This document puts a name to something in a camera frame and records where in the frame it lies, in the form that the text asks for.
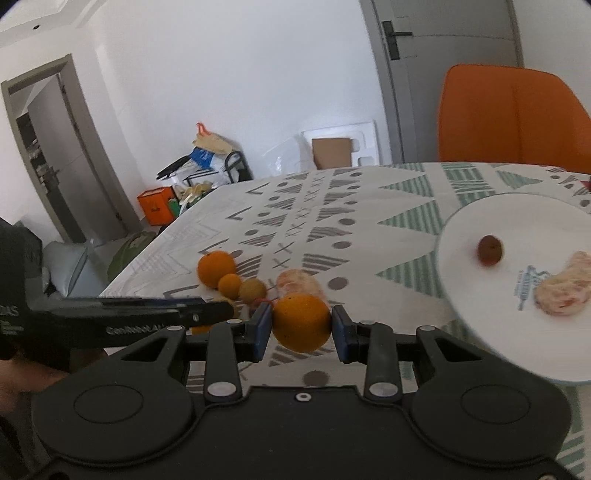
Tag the patterned tablecloth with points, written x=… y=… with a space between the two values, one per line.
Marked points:
x=369 y=207

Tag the small red fruit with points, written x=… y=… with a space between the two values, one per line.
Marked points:
x=263 y=301

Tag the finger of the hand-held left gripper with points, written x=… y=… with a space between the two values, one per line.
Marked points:
x=138 y=302
x=134 y=325

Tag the white foam board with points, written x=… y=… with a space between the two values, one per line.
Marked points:
x=364 y=138

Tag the brown cardboard sheet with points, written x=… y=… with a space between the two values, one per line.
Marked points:
x=332 y=153

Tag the large orange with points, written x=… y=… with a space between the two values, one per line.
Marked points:
x=302 y=325
x=216 y=270

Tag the orange chair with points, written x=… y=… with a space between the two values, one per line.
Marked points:
x=508 y=120

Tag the orange box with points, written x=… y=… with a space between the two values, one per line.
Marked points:
x=154 y=207

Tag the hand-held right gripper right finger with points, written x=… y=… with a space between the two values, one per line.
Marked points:
x=341 y=339

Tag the person's left forearm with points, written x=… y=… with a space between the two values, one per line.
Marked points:
x=23 y=383

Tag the brown longan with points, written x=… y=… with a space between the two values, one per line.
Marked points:
x=489 y=249
x=252 y=290

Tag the yellow slippers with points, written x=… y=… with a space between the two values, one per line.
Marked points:
x=196 y=191

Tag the small orange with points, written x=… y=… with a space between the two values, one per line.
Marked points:
x=230 y=285
x=203 y=329

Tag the grey side door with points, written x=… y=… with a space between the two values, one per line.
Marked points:
x=78 y=161

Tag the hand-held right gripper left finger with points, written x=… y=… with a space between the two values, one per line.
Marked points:
x=261 y=334

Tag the green fabric bag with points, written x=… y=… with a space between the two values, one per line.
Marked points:
x=131 y=251

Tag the blue and white bag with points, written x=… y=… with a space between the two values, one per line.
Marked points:
x=205 y=159

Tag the green box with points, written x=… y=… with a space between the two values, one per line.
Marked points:
x=175 y=207

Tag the black folded item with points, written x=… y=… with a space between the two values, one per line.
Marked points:
x=173 y=168

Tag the clear plastic bag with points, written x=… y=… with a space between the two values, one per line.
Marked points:
x=284 y=159

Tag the white framed box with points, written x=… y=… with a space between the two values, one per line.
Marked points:
x=198 y=177

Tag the grey cushion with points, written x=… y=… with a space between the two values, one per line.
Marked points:
x=69 y=267

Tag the black metal rack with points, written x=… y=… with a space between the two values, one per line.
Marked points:
x=240 y=168

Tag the white plate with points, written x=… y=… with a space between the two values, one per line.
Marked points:
x=485 y=295

